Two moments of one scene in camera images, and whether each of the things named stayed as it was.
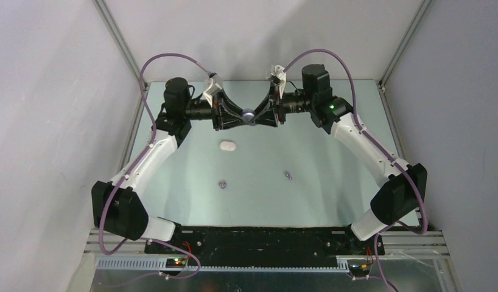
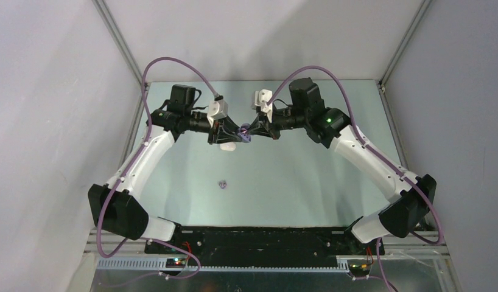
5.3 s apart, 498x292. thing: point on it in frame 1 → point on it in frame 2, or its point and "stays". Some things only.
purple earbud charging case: x=249 y=114 → x=244 y=134
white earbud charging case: x=227 y=146 stays
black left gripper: x=231 y=120 → x=224 y=131
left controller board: x=175 y=263 stays
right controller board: x=359 y=269 stays
